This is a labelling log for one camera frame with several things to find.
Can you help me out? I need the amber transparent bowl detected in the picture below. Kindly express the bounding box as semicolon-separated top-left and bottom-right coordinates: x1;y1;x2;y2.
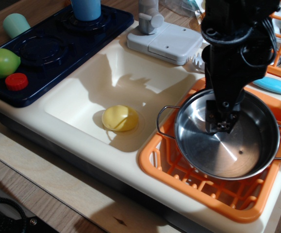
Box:
189;10;205;32

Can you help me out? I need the black braided cable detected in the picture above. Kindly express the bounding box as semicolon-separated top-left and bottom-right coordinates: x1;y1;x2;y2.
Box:
0;196;28;233

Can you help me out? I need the cream toy sink unit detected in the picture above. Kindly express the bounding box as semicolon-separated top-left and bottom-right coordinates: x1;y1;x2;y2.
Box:
0;34;281;233

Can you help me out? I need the mint green cup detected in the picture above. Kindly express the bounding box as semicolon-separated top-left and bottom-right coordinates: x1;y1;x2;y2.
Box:
2;13;31;39

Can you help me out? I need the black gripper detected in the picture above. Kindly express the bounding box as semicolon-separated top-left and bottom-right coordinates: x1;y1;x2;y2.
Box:
201;0;280;134

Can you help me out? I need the stainless steel pan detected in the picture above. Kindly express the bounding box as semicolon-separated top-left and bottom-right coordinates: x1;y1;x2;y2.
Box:
158;89;281;181

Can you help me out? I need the white pasta server blue handle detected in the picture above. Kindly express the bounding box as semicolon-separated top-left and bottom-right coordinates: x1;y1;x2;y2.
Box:
192;53;281;94

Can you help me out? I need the green plastic pear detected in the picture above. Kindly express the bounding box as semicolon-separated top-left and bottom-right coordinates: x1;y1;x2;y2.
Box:
0;49;21;79

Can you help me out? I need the red bottle cap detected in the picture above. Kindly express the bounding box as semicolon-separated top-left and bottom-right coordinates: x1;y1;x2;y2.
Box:
5;73;29;91

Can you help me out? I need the dark blue toy stove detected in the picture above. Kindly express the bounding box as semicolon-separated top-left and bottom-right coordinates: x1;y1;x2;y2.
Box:
0;5;134;107

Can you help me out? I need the blue plastic cup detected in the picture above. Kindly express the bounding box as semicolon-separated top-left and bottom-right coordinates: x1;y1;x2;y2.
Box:
71;0;101;21

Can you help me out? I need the orange plastic drying rack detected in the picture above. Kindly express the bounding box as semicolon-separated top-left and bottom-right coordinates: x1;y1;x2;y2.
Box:
138;77;281;224

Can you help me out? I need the grey toy faucet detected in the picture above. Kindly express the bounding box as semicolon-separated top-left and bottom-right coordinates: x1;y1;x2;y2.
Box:
127;0;203;66

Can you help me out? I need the yellow plastic lemon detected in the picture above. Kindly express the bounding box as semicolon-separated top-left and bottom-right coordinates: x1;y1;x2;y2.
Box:
101;105;139;132

